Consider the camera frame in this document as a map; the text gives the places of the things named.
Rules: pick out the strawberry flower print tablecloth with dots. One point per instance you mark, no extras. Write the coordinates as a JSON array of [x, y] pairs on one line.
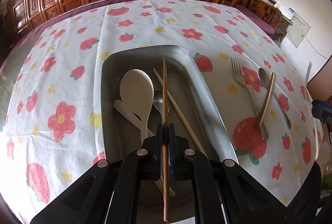
[[64, 84]]

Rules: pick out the metal fork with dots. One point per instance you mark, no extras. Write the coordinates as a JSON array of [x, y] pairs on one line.
[[236, 71]]

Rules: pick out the large white rice spoon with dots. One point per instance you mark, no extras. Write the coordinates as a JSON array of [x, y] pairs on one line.
[[136, 89]]

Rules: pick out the curved light bamboo stick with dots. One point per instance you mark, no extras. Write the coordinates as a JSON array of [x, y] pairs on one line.
[[267, 99]]

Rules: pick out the small white spoon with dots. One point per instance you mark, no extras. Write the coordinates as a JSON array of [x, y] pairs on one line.
[[124, 110]]

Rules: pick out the rectangular metal tray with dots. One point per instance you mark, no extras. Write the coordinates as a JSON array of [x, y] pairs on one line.
[[207, 99]]

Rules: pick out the white desk telephone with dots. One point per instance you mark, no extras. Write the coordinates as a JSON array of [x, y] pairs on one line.
[[287, 12]]

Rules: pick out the clear plastic bag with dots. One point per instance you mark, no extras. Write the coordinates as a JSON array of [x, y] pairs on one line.
[[278, 39]]

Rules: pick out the metal spoon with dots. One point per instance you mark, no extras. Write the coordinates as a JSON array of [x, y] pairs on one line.
[[157, 103], [264, 78]]

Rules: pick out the white wall panel cover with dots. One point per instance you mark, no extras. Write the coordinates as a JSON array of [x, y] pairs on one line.
[[298, 29]]

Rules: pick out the dark brown wooden chopstick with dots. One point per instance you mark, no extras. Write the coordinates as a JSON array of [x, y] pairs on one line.
[[165, 89]]

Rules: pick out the light wooden chopstick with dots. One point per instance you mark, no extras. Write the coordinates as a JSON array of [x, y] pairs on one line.
[[179, 110]]

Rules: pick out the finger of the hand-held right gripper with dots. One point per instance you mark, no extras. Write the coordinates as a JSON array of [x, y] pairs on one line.
[[323, 110]]

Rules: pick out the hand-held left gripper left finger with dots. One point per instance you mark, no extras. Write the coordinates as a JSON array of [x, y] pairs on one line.
[[160, 137]]

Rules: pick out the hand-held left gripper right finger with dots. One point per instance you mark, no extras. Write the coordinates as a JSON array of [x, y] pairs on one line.
[[171, 137]]

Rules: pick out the white plastic utensil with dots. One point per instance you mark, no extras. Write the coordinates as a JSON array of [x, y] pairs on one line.
[[316, 135]]

